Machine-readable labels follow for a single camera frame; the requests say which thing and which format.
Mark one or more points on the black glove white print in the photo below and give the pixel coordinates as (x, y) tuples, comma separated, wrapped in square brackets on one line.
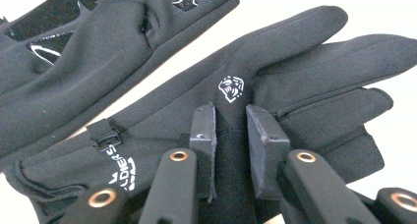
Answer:
[(295, 67), (98, 73)]

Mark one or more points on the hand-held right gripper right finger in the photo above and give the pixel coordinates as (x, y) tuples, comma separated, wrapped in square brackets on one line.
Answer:
[(267, 152)]

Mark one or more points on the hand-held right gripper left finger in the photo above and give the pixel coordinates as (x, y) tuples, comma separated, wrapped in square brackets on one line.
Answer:
[(205, 152)]

